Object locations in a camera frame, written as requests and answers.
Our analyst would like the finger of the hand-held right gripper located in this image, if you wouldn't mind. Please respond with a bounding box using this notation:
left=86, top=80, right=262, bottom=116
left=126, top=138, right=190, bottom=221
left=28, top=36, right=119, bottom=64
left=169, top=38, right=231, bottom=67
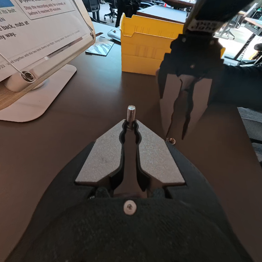
left=160, top=74, right=184, bottom=137
left=182, top=77, right=213, bottom=140

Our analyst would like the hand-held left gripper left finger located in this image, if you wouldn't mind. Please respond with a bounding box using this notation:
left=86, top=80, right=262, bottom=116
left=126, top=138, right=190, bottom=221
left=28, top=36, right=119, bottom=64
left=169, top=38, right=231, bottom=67
left=75, top=119, right=126, bottom=191

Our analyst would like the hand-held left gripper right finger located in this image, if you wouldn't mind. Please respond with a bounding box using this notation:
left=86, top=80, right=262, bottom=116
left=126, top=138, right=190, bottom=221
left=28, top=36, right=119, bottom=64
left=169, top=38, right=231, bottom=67
left=134, top=120, right=185, bottom=192

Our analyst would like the silver steel bolt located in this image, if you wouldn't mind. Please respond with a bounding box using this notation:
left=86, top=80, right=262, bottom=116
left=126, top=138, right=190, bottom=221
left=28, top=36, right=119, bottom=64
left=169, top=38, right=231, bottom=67
left=126, top=105, right=136, bottom=130

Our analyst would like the black office chair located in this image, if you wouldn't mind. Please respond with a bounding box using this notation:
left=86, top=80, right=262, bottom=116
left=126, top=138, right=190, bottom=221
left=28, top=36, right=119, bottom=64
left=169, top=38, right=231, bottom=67
left=104, top=0, right=119, bottom=23
left=216, top=17, right=236, bottom=41

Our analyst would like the yellow plastic storage bin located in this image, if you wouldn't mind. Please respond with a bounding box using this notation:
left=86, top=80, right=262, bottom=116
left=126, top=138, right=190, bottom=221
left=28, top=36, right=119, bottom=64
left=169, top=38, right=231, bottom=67
left=120, top=13, right=226, bottom=76

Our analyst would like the wooden document stand white base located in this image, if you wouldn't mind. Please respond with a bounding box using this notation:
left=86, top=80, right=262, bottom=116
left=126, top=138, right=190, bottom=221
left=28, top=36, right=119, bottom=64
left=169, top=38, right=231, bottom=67
left=0, top=0, right=96, bottom=122

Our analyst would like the silver metal part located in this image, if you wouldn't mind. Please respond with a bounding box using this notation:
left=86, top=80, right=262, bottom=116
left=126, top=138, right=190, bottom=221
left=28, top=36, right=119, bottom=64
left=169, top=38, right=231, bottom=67
left=107, top=29, right=121, bottom=42

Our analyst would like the printed instruction sheet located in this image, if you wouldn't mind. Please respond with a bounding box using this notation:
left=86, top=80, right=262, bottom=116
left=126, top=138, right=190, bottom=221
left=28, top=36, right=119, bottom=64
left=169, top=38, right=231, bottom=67
left=0, top=0, right=93, bottom=82

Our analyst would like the black coiled cable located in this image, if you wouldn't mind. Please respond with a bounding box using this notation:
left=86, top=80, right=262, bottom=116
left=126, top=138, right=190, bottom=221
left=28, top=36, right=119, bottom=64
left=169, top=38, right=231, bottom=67
left=237, top=40, right=247, bottom=62

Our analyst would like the metal wire page clip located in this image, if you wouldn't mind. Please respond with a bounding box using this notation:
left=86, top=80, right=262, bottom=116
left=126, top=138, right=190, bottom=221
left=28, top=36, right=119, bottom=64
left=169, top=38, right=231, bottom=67
left=71, top=0, right=95, bottom=40
left=0, top=52, right=35, bottom=82

